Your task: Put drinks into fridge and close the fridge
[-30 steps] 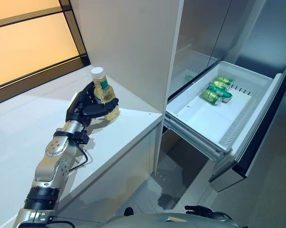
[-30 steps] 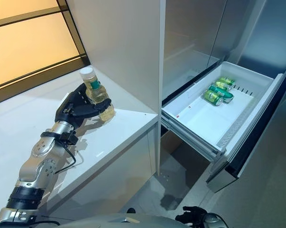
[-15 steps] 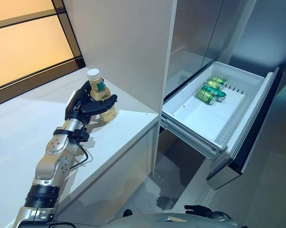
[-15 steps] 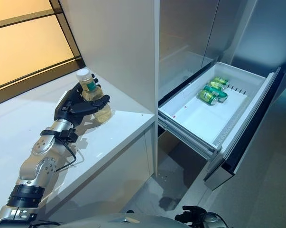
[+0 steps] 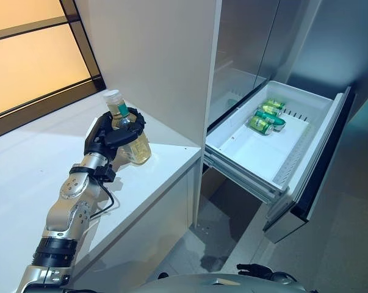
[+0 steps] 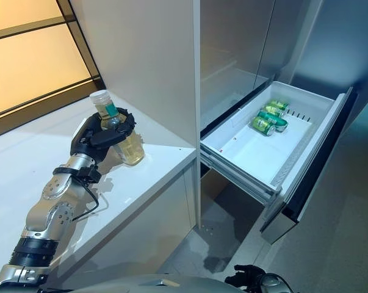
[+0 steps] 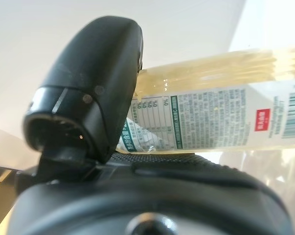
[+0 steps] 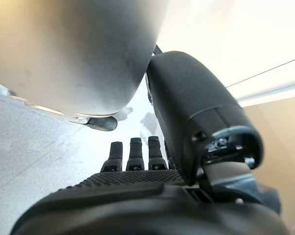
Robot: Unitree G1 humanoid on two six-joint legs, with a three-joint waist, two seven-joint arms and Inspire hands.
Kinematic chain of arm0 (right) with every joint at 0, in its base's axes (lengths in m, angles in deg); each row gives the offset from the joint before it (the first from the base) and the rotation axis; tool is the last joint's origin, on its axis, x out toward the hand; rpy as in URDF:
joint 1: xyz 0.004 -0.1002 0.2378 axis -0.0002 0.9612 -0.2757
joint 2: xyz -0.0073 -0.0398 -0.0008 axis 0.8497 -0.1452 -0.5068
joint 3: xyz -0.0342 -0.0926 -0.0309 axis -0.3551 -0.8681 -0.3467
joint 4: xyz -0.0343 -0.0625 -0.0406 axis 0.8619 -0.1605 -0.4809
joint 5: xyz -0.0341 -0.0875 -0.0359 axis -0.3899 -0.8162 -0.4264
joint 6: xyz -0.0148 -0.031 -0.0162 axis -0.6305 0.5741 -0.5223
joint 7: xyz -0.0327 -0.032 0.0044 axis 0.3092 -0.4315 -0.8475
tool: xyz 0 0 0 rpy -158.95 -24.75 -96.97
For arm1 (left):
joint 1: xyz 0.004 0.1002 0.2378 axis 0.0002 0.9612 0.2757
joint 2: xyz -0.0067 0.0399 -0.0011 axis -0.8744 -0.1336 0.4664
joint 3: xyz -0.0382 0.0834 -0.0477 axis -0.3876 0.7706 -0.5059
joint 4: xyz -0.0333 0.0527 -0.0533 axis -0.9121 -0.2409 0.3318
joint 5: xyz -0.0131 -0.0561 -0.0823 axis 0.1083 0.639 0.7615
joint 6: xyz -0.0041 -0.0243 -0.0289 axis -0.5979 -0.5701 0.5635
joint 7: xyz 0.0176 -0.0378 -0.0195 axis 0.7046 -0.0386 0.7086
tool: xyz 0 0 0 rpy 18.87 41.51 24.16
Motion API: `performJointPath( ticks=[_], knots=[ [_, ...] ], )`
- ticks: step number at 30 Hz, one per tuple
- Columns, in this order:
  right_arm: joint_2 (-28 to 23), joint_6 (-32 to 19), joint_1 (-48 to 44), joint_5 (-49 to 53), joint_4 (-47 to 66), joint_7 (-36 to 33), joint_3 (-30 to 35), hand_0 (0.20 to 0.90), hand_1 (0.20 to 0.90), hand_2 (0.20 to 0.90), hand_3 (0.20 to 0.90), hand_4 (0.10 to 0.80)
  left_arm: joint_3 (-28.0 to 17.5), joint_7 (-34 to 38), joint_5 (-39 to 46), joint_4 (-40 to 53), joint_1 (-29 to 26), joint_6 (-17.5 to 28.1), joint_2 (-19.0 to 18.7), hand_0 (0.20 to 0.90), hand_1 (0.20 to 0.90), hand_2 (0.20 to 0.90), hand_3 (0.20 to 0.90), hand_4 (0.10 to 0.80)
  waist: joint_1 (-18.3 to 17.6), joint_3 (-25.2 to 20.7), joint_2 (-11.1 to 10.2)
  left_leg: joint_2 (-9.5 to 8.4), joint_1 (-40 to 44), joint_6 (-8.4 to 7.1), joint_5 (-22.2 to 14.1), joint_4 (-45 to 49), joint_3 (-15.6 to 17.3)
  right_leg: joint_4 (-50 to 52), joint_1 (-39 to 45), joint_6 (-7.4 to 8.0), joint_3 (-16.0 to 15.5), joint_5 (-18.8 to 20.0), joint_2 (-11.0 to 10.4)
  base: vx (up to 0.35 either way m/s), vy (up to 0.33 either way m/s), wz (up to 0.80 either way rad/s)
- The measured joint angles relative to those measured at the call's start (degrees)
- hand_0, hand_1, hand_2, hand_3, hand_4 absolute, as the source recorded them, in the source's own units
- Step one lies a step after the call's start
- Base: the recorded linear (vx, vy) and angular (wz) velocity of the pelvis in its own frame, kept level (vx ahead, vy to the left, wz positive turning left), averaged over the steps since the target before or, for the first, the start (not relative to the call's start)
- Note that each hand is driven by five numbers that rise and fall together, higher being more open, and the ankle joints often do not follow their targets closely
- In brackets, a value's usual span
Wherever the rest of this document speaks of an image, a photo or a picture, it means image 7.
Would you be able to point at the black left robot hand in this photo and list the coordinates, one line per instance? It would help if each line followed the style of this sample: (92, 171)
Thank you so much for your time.
(93, 73)

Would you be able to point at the yellow tea bottle white cap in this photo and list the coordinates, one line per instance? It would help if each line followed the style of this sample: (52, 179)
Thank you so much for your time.
(211, 117)

